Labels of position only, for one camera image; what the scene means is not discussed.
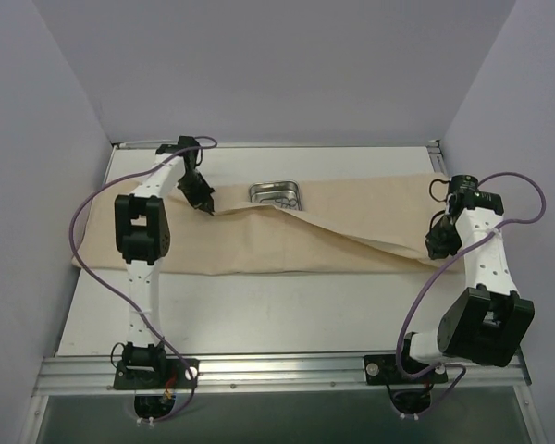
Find stainless steel instrument tray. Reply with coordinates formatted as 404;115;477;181
249;180;302;211

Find beige cloth wrap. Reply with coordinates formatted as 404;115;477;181
68;171;468;275

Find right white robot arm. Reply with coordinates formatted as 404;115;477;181
392;175;535;382

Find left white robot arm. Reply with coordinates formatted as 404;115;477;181
114;136;215;388

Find steel surgical scissors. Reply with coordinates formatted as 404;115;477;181
275;197;299;209

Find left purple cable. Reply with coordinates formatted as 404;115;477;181
67;135;218;425

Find purple cable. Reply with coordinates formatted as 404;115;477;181
67;135;218;425
395;171;548;413

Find aluminium right side rail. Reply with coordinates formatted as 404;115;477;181
426;140;449;176

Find aluminium rail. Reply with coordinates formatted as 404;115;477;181
426;140;449;176
31;344;533;397

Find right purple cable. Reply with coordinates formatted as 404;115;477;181
395;171;548;413

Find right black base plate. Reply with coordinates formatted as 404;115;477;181
364;353;449;386

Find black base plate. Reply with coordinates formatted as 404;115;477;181
364;353;449;386
113;358;200;390

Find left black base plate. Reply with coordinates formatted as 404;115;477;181
113;358;200;390

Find aluminium front rail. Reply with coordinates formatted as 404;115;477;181
31;344;533;397

